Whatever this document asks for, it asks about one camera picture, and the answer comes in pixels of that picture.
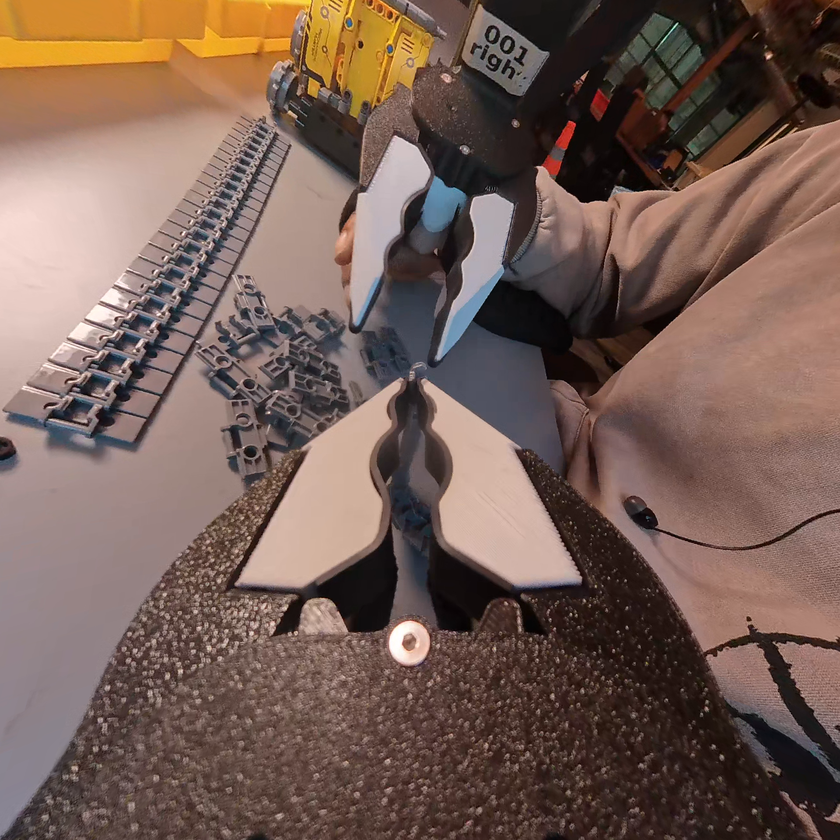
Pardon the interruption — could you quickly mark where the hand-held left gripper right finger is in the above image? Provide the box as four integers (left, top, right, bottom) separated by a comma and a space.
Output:
420, 378, 586, 590

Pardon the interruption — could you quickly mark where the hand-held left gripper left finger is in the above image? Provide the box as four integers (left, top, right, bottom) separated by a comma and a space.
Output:
234, 377, 409, 592

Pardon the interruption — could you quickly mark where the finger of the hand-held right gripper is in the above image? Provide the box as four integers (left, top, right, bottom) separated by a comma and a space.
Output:
348, 134, 434, 333
428, 193, 516, 367

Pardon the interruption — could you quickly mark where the yellow toy robot vehicle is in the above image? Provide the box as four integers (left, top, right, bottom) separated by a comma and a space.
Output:
266, 0, 447, 178

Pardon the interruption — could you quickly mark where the pile of grey track links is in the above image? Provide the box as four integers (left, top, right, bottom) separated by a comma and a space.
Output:
196, 274, 411, 479

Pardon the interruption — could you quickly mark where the person's right forearm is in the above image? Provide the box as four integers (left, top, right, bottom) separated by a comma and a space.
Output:
505, 121, 840, 339

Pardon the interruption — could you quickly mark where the grey desk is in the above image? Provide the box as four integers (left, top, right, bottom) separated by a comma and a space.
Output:
0, 46, 565, 815

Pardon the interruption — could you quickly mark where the person's right hand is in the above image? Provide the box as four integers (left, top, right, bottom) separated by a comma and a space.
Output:
333, 210, 447, 293

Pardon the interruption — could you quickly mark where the black chair armrest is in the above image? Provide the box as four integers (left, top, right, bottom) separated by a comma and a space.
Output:
472, 282, 575, 355

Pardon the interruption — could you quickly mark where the orange traffic cone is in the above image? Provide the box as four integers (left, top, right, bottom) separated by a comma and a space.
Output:
541, 120, 577, 178

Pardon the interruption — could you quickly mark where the yellow plastic storage bin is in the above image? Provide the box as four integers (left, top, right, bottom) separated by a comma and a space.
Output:
0, 0, 211, 70
177, 0, 309, 59

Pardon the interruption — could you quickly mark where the person's beige hoodie torso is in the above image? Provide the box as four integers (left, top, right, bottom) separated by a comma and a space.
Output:
551, 262, 840, 828

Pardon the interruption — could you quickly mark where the thin black cable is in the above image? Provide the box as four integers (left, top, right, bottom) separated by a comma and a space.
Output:
656, 508, 840, 551

